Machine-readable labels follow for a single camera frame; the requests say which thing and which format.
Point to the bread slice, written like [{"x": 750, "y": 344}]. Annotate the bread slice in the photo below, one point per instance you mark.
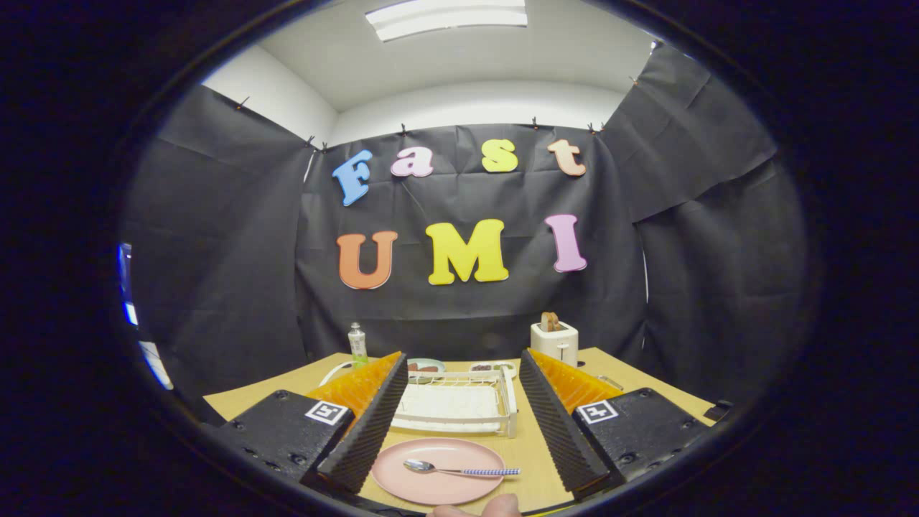
[
  {"x": 556, "y": 322},
  {"x": 546, "y": 322}
]

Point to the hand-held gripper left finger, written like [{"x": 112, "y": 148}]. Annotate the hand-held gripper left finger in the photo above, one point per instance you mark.
[{"x": 366, "y": 431}]

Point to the light green plate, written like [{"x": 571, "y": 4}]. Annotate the light green plate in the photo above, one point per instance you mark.
[{"x": 431, "y": 361}]

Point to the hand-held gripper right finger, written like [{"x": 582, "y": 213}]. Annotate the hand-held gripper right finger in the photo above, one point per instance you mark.
[{"x": 560, "y": 424}]

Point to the pink plate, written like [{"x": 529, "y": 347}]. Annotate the pink plate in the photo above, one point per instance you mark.
[{"x": 431, "y": 492}]

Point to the cream toaster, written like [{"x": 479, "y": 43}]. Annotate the cream toaster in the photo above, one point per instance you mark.
[{"x": 556, "y": 343}]

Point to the black backdrop cloth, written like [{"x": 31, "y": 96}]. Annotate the black backdrop cloth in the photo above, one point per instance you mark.
[{"x": 467, "y": 316}]

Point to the ceiling light panel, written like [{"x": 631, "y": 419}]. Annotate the ceiling light panel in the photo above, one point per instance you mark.
[{"x": 445, "y": 18}]

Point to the white divided tray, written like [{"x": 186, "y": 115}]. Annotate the white divided tray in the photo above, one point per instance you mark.
[{"x": 502, "y": 365}]

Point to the clear bottle with green liquid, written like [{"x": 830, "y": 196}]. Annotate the clear bottle with green liquid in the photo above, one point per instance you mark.
[{"x": 357, "y": 348}]

